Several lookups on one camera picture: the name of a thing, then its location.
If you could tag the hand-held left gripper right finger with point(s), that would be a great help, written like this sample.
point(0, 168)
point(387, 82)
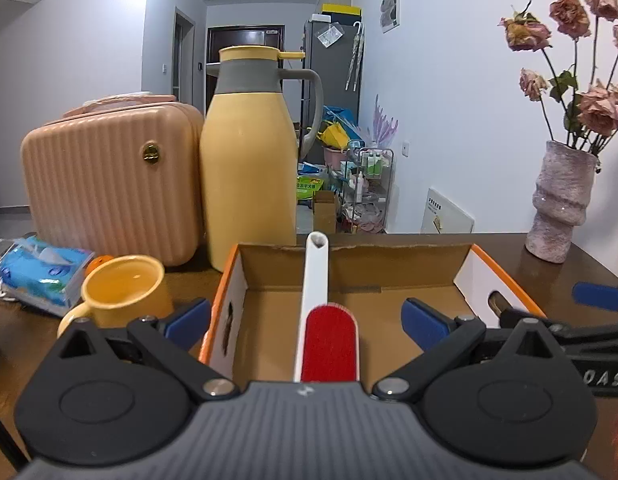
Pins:
point(421, 322)

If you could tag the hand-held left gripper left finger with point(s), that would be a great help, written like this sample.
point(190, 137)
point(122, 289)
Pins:
point(189, 317)

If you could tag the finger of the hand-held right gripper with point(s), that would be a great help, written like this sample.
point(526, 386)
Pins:
point(589, 334)
point(599, 296)

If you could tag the orange-edged cardboard box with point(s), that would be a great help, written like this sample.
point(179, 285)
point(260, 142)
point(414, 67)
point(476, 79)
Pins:
point(274, 320)

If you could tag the white and red lint brush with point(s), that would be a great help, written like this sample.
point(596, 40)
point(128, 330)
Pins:
point(329, 340)

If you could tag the yellow ceramic mug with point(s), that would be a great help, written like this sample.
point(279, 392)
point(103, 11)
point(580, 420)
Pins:
point(119, 285)

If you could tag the pink textured vase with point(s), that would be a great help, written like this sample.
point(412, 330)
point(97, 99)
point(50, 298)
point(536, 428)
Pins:
point(559, 200)

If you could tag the small orange object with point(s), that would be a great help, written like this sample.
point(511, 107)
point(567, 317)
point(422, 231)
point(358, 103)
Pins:
point(100, 261)

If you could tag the white leaning board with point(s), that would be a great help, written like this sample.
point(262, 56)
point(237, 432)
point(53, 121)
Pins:
point(449, 215)

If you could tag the small brown cardboard box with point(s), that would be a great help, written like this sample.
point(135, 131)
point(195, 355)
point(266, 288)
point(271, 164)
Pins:
point(325, 215)

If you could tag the metal storage trolley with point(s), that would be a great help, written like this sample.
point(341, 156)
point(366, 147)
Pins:
point(369, 180)

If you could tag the pink ribbed small suitcase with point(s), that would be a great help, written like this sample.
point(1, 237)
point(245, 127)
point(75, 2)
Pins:
point(99, 185)

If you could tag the blue tissue pack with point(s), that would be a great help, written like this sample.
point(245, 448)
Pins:
point(34, 270)

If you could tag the yellow thermos jug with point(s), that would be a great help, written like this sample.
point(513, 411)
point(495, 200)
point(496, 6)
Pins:
point(249, 160)

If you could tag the green printed bag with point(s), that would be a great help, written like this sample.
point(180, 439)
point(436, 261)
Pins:
point(309, 187)

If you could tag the pink bucket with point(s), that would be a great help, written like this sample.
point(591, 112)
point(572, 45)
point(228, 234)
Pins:
point(335, 157)

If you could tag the bunch of dried pink roses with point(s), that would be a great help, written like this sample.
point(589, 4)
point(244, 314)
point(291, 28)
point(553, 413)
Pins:
point(596, 105)

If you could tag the yellow bag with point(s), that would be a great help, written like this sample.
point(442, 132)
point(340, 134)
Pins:
point(335, 136)

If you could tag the blue plastic bag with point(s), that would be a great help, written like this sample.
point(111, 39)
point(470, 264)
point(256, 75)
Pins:
point(346, 117)

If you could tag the grey refrigerator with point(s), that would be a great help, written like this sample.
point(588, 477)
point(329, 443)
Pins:
point(334, 85)

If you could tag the grey side door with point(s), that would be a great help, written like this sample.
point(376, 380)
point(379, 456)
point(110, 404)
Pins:
point(181, 60)

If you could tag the hanging folded umbrella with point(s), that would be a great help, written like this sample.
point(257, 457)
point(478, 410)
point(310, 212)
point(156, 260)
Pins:
point(356, 55)

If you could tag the clear plastic bag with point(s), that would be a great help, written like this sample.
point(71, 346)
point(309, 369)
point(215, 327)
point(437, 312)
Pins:
point(330, 35)

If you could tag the yellow and black box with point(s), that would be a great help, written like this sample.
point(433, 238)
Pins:
point(341, 10)

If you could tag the purple wall decal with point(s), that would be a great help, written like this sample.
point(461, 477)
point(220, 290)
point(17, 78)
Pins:
point(384, 122)

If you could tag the wall poster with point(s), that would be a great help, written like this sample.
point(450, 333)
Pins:
point(390, 7)

